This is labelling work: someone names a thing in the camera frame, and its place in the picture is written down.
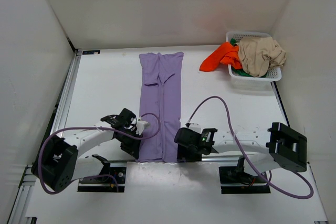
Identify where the purple t shirt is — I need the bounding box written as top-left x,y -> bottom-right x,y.
138,52 -> 184,163

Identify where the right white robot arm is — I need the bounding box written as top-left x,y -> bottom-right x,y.
174,122 -> 307,173

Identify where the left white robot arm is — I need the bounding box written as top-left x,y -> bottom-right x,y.
31,109 -> 149,192

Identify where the blue label sticker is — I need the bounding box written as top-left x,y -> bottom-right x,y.
82,50 -> 100,55

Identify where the white plastic basket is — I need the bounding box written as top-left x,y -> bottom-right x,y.
226,31 -> 282,86

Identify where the green t shirt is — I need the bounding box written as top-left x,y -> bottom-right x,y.
230,37 -> 269,77

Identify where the orange t shirt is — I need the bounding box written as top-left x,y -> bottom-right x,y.
199,42 -> 243,72

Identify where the beige t shirt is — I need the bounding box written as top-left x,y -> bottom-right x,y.
238,37 -> 287,77

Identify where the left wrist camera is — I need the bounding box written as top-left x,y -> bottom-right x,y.
136,120 -> 151,135

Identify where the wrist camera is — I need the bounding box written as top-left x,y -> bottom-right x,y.
185,122 -> 202,133
136,120 -> 151,135

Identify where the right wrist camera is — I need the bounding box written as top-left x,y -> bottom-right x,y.
185,122 -> 202,133

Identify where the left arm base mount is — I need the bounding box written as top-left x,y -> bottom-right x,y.
77,154 -> 127,193

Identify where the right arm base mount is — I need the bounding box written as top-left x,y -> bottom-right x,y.
218,166 -> 270,195

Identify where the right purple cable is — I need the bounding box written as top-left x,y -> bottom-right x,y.
186,96 -> 314,199

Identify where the aluminium frame rail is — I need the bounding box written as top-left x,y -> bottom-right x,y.
7,48 -> 329,224

